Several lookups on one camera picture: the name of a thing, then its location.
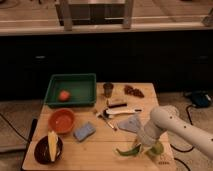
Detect green pepper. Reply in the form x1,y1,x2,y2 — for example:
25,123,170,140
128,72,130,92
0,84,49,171
116,144,141,157

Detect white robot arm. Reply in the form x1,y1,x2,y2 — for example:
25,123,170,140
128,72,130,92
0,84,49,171
137,105,213,160

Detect green cup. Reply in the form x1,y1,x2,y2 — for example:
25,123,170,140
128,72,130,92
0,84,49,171
148,141,164,156

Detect blue sponge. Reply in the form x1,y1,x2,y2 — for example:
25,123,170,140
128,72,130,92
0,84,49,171
73,122,96,142

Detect small metal cup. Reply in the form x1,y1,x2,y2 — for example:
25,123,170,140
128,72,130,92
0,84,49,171
103,82,114,98

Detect blue black device on floor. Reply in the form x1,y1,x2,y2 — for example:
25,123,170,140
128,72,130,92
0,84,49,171
184,91,212,108

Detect green plastic tray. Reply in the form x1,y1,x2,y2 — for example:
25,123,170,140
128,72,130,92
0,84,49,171
44,73,96,108

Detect orange bowl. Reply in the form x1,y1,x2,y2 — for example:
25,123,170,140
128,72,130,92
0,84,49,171
48,108,75,134

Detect yellow corn cob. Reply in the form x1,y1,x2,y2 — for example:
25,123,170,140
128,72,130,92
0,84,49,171
48,131,58,162

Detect red tomato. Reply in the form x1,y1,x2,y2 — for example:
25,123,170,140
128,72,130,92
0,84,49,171
58,90,71,102

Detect dark brown bowl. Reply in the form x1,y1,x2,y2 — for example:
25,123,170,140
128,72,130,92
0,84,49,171
34,136,63,165

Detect black handled brush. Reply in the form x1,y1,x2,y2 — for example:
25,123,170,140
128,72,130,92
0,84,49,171
107,99,127,108

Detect black power cable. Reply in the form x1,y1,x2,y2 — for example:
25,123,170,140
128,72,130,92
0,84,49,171
169,104,198,171

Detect wooden chair frame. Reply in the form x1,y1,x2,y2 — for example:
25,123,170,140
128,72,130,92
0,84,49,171
55,0,134,31

